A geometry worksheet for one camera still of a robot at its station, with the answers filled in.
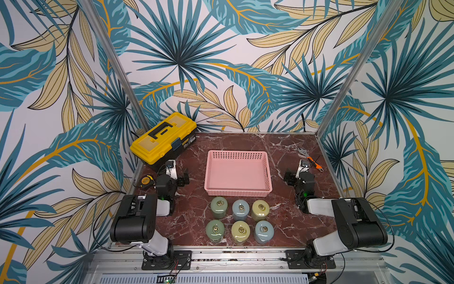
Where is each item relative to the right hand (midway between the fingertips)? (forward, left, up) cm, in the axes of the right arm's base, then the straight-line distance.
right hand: (298, 170), depth 93 cm
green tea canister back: (-19, +42, 0) cm, 46 cm away
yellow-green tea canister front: (-30, +33, 0) cm, 44 cm away
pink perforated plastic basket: (+1, +32, -3) cm, 32 cm away
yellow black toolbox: (+14, +70, +10) cm, 72 cm away
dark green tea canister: (-29, +43, +1) cm, 52 cm away
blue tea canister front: (-30, +23, 0) cm, 38 cm away
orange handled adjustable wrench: (+17, -10, -8) cm, 21 cm away
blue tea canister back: (-20, +32, +1) cm, 38 cm away
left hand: (+2, +63, 0) cm, 63 cm away
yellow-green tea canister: (-20, +23, 0) cm, 31 cm away
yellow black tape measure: (-3, +79, -3) cm, 79 cm away
